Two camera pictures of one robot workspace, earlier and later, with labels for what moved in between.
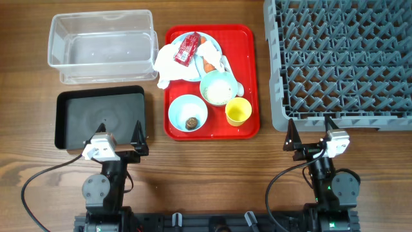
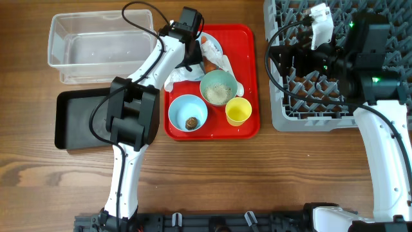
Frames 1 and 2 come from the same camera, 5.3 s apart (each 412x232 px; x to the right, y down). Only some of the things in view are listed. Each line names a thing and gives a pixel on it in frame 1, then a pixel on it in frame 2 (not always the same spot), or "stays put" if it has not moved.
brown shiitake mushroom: x=191 y=123 stays put
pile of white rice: x=217 y=92 stays put
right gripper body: x=310 y=151 -> x=292 y=60
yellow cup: x=238 y=111 stays put
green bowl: x=218 y=87 stays put
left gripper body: x=132 y=156 -> x=193 y=57
